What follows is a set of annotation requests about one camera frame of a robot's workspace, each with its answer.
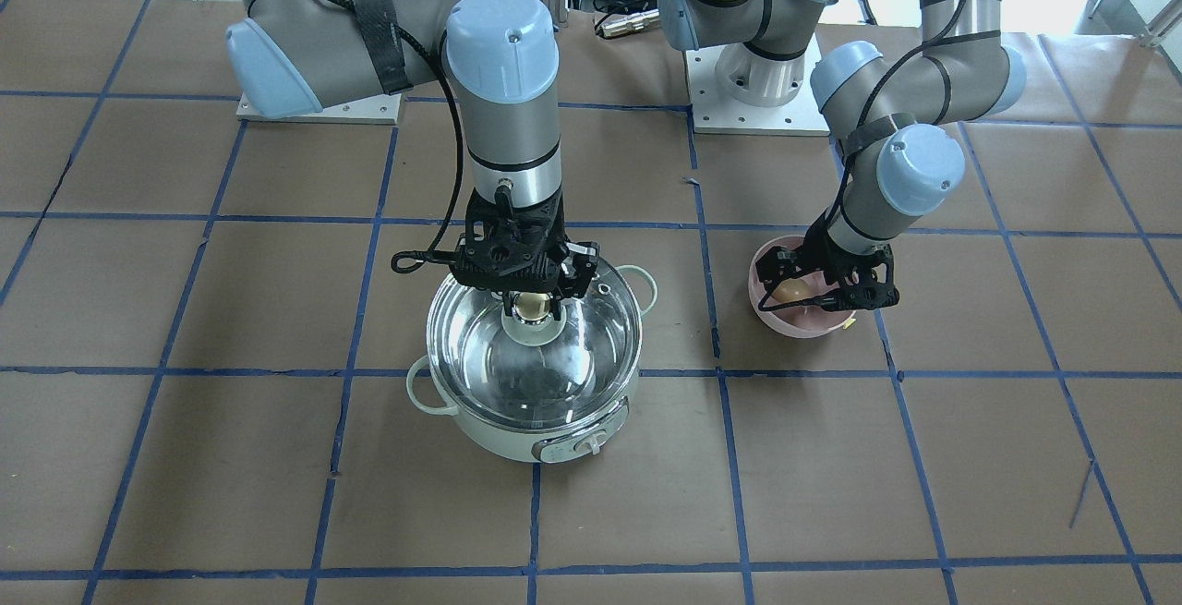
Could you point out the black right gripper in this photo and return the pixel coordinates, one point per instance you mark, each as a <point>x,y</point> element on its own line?
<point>579,273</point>

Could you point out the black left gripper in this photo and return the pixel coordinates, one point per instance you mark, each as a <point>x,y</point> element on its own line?
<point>828,257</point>

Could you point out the beige egg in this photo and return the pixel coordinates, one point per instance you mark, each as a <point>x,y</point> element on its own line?
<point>792,290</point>

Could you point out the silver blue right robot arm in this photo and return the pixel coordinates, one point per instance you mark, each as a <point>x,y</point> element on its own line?
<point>497,62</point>

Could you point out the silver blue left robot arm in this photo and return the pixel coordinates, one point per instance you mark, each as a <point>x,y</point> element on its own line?
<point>899,164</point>

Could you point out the pale green electric pot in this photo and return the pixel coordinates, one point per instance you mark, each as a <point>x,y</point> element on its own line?
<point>587,436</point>

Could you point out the pink ceramic bowl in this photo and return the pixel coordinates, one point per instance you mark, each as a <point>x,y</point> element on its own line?
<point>802,322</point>

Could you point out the silver cylindrical connector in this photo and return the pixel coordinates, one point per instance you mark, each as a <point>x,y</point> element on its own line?
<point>613,28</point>

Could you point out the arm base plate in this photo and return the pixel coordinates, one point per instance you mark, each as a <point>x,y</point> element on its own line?
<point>379,110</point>
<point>735,92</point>

